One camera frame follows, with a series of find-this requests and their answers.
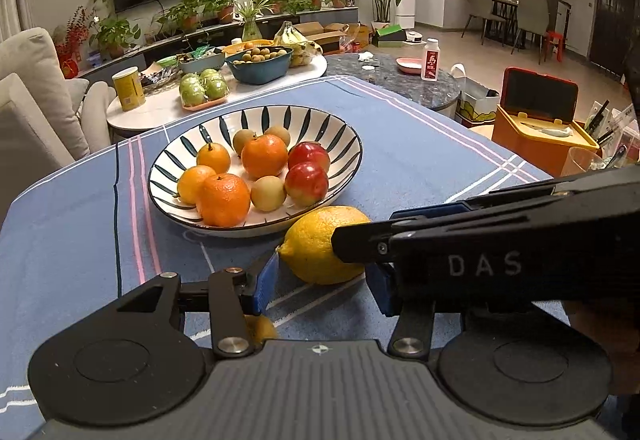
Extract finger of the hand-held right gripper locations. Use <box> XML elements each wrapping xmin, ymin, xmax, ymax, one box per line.
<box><xmin>331</xmin><ymin>212</ymin><xmax>501</xmax><ymax>267</ymax></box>
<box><xmin>389</xmin><ymin>166</ymin><xmax>640</xmax><ymax>223</ymax></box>

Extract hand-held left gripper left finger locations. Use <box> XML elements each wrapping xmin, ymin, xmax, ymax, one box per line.
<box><xmin>116</xmin><ymin>251</ymin><xmax>279</xmax><ymax>360</ymax></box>

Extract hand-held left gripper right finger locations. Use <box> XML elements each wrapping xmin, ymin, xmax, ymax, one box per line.
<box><xmin>364</xmin><ymin>264</ymin><xmax>437</xmax><ymax>361</ymax></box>

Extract yellow lemon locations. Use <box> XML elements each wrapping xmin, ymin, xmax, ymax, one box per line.
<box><xmin>276</xmin><ymin>206</ymin><xmax>373</xmax><ymax>285</ymax></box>

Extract red apple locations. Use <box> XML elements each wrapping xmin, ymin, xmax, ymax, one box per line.
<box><xmin>287</xmin><ymin>142</ymin><xmax>332</xmax><ymax>173</ymax></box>
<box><xmin>284</xmin><ymin>162</ymin><xmax>330</xmax><ymax>207</ymax></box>

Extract round brown-green fruit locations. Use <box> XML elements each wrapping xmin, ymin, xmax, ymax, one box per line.
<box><xmin>264</xmin><ymin>125</ymin><xmax>292</xmax><ymax>147</ymax></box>
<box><xmin>232</xmin><ymin>129</ymin><xmax>259</xmax><ymax>157</ymax></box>
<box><xmin>250</xmin><ymin>175</ymin><xmax>287</xmax><ymax>213</ymax></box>

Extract large orange mandarin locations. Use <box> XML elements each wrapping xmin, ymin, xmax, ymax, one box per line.
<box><xmin>196</xmin><ymin>173</ymin><xmax>252</xmax><ymax>227</ymax></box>
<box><xmin>241</xmin><ymin>134</ymin><xmax>290</xmax><ymax>179</ymax></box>

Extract small orange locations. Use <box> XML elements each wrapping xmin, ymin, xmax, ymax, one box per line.
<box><xmin>177</xmin><ymin>165</ymin><xmax>217</xmax><ymax>205</ymax></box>
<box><xmin>196</xmin><ymin>143</ymin><xmax>232</xmax><ymax>175</ymax></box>

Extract white plate with leaf pattern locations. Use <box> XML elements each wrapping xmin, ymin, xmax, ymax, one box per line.
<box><xmin>148</xmin><ymin>106</ymin><xmax>363</xmax><ymax>238</ymax></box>

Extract pile of brown-green fruits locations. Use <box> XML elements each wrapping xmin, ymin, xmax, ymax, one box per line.
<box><xmin>232</xmin><ymin>46</ymin><xmax>288</xmax><ymax>65</ymax></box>

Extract person's right hand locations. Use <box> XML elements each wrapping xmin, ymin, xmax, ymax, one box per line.
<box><xmin>567</xmin><ymin>300</ymin><xmax>640</xmax><ymax>393</ymax></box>

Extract yellow citrus fruit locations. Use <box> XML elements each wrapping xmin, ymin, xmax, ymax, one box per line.
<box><xmin>244</xmin><ymin>314</ymin><xmax>278</xmax><ymax>347</ymax></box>

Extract clear glass cup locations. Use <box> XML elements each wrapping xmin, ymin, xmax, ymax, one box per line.
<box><xmin>565</xmin><ymin>147</ymin><xmax>608</xmax><ymax>179</ymax></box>

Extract white paper bag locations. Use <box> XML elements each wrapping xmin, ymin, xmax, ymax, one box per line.
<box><xmin>450</xmin><ymin>64</ymin><xmax>501</xmax><ymax>129</ymax></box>

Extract orange tool box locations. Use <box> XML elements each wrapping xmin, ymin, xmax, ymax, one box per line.
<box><xmin>491</xmin><ymin>67</ymin><xmax>601</xmax><ymax>178</ymax></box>

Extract dark marble round table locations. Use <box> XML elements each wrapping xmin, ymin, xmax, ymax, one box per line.
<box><xmin>325</xmin><ymin>51</ymin><xmax>461</xmax><ymax>123</ymax></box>

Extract pink dish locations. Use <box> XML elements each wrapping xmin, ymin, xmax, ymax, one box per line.
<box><xmin>396</xmin><ymin>57</ymin><xmax>426</xmax><ymax>76</ymax></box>

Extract white bottle with red label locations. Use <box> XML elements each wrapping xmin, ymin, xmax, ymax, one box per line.
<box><xmin>421</xmin><ymin>38</ymin><xmax>441</xmax><ymax>81</ymax></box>

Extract green box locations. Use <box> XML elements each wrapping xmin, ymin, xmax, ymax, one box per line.
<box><xmin>372</xmin><ymin>26</ymin><xmax>408</xmax><ymax>48</ymax></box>

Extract pink tray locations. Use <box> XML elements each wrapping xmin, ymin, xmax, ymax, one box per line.
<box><xmin>181</xmin><ymin>92</ymin><xmax>231</xmax><ymax>113</ymax></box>

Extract dark blue bowl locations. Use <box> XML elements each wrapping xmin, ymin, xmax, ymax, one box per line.
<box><xmin>225</xmin><ymin>46</ymin><xmax>294</xmax><ymax>85</ymax></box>

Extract blue striped tablecloth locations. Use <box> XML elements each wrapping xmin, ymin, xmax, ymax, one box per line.
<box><xmin>0</xmin><ymin>74</ymin><xmax>571</xmax><ymax>440</ymax></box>

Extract white air purifier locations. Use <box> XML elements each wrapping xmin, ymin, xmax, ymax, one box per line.
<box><xmin>395</xmin><ymin>0</ymin><xmax>417</xmax><ymax>29</ymax></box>

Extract round white table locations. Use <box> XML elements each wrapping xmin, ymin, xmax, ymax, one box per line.
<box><xmin>106</xmin><ymin>54</ymin><xmax>328</xmax><ymax>141</ymax></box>

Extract red stool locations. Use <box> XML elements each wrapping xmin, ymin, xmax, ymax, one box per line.
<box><xmin>542</xmin><ymin>30</ymin><xmax>566</xmax><ymax>63</ymax></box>

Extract cardboard boxes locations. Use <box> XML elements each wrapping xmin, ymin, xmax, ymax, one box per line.
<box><xmin>293</xmin><ymin>21</ymin><xmax>373</xmax><ymax>55</ymax></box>

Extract bunch of bananas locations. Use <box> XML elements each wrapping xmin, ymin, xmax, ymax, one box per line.
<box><xmin>272</xmin><ymin>21</ymin><xmax>325</xmax><ymax>68</ymax></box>

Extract grey dining chair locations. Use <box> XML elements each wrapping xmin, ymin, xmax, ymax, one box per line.
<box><xmin>511</xmin><ymin>0</ymin><xmax>551</xmax><ymax>55</ymax></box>
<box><xmin>461</xmin><ymin>0</ymin><xmax>506</xmax><ymax>44</ymax></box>

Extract dark dining table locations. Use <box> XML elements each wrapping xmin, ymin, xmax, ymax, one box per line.
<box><xmin>492</xmin><ymin>0</ymin><xmax>521</xmax><ymax>43</ymax></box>

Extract teal basket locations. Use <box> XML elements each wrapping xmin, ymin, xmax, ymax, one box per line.
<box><xmin>178</xmin><ymin>48</ymin><xmax>226</xmax><ymax>74</ymax></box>

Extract orange basket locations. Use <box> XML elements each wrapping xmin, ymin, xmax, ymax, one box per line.
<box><xmin>222</xmin><ymin>40</ymin><xmax>273</xmax><ymax>56</ymax></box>

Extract yellow can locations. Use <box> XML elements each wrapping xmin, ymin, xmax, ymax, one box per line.
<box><xmin>112</xmin><ymin>66</ymin><xmax>146</xmax><ymax>112</ymax></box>

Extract glass vase with plant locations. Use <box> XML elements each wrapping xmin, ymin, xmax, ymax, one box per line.
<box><xmin>231</xmin><ymin>0</ymin><xmax>277</xmax><ymax>43</ymax></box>

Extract dark wooden door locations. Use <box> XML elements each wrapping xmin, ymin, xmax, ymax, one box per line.
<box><xmin>587</xmin><ymin>0</ymin><xmax>636</xmax><ymax>70</ymax></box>

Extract grey television cabinet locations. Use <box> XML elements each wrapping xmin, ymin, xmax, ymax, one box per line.
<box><xmin>75</xmin><ymin>6</ymin><xmax>360</xmax><ymax>80</ymax></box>

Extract grey sofa cushion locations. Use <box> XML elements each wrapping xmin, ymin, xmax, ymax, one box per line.
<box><xmin>0</xmin><ymin>72</ymin><xmax>91</xmax><ymax>215</ymax></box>

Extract red flower arrangement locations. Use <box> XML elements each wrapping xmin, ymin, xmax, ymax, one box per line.
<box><xmin>52</xmin><ymin>6</ymin><xmax>94</xmax><ymax>78</ymax></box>

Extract beige sofa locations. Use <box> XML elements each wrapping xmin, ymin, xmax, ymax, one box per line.
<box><xmin>0</xmin><ymin>27</ymin><xmax>117</xmax><ymax>231</ymax></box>

